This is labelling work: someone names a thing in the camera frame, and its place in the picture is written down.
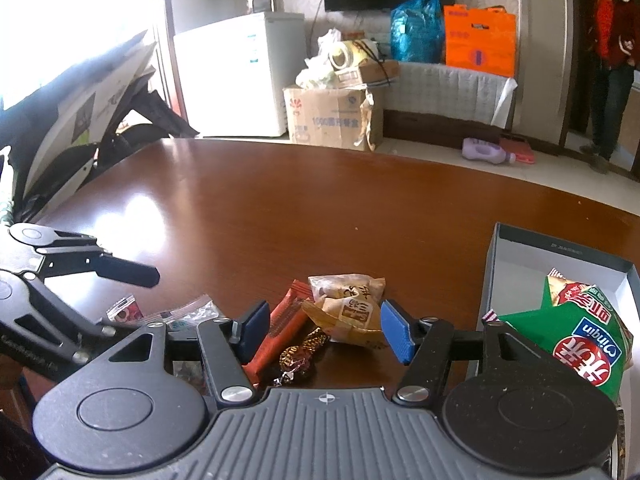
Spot clear plastic snack packet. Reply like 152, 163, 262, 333
137, 296, 222, 333

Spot red book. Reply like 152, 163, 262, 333
500, 136, 536, 165

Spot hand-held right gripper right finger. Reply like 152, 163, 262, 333
380, 299, 566, 407

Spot dark wooden cabinet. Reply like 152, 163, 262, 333
382, 107, 503, 146

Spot white quilted cloth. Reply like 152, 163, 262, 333
385, 60, 517, 126

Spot small flat cardboard box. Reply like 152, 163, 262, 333
334, 60, 401, 88

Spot purple plastic bottle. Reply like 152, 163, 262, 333
461, 137, 517, 166

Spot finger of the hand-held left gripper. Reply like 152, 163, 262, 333
7, 223, 161, 288
0, 269, 120, 362

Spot orange shopping bag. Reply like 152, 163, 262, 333
444, 4, 517, 78

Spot green snack bag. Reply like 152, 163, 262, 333
497, 267, 632, 403

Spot large brown cardboard box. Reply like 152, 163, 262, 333
283, 85, 385, 152

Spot white plastic bag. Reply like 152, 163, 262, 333
296, 29, 341, 90

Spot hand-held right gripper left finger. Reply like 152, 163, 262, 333
82, 300, 272, 407

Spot blue plastic bag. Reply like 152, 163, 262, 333
390, 0, 446, 64

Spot small red snack packet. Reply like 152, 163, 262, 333
106, 295, 138, 323

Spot beige tape roll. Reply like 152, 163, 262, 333
327, 39, 373, 72

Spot white and black scooter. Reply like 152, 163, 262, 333
0, 30, 201, 233

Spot orange-red snack bar packet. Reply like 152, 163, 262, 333
244, 280, 313, 386

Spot brown and gold candy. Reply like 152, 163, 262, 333
272, 327, 329, 386

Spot white chest freezer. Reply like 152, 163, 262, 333
173, 11, 306, 138

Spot grey and white cardboard box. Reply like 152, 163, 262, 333
467, 221, 640, 411

